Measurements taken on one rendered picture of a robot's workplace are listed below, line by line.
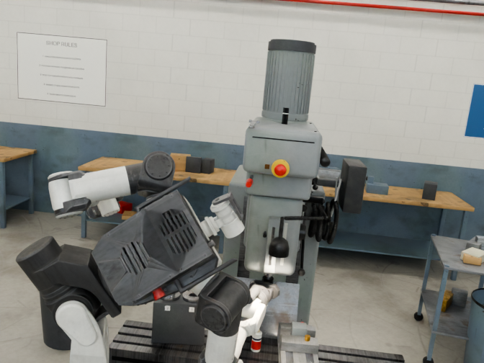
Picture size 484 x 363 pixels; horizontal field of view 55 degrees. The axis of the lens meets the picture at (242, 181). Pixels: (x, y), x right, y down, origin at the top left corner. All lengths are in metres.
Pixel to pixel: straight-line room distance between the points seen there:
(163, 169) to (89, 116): 5.17
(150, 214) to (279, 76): 0.93
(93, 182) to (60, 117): 5.28
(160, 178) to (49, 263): 0.38
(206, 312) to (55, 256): 0.44
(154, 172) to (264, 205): 0.53
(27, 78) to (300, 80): 5.29
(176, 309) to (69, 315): 0.70
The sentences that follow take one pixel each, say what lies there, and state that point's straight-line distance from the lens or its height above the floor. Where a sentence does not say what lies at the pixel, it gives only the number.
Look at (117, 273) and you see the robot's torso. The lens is 1.30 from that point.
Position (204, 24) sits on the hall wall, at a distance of 6.10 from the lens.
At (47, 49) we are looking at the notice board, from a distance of 6.72.
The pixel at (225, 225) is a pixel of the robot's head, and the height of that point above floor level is 1.61.
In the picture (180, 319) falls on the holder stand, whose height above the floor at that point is 1.04.
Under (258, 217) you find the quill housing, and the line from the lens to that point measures 1.76.
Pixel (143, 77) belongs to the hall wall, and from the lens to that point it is 6.24.
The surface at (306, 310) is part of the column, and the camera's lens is 2.42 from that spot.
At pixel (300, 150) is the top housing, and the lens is 1.57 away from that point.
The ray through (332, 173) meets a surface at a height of 1.04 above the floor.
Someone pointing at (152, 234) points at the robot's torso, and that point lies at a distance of 1.25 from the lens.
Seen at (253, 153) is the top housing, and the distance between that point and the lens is 1.58.
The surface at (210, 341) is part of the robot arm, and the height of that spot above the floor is 1.28.
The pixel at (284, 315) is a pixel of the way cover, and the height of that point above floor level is 0.95.
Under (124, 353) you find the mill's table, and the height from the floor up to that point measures 0.91.
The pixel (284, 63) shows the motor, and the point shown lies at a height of 2.12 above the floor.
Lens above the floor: 2.04
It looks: 12 degrees down
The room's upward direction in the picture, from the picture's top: 5 degrees clockwise
